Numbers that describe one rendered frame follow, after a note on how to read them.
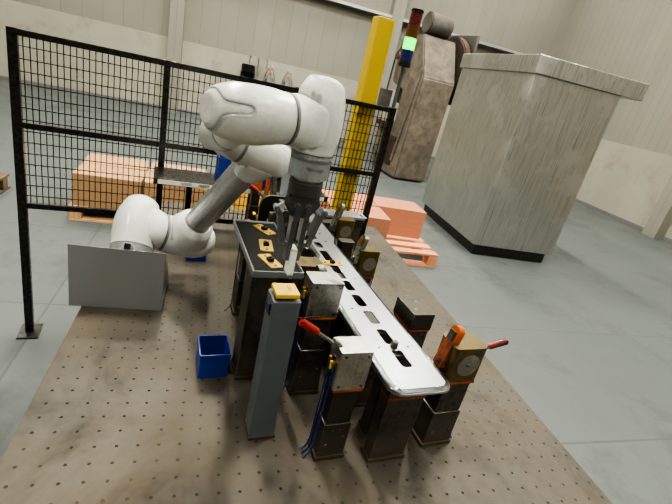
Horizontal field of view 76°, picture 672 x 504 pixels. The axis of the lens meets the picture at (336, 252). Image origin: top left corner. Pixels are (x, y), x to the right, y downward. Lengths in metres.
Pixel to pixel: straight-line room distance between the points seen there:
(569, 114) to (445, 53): 3.93
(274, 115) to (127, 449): 0.90
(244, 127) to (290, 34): 10.85
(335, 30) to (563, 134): 7.44
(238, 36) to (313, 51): 1.81
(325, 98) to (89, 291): 1.21
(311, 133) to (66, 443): 0.96
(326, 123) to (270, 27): 10.72
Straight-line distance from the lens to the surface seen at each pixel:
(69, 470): 1.29
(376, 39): 2.67
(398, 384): 1.14
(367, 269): 1.79
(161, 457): 1.28
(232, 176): 1.56
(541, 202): 5.80
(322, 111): 0.89
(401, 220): 4.89
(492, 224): 5.55
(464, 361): 1.29
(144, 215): 1.83
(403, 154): 8.75
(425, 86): 8.65
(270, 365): 1.16
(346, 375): 1.12
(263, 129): 0.84
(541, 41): 14.40
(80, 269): 1.77
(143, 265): 1.72
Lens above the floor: 1.67
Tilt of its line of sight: 22 degrees down
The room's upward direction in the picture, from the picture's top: 13 degrees clockwise
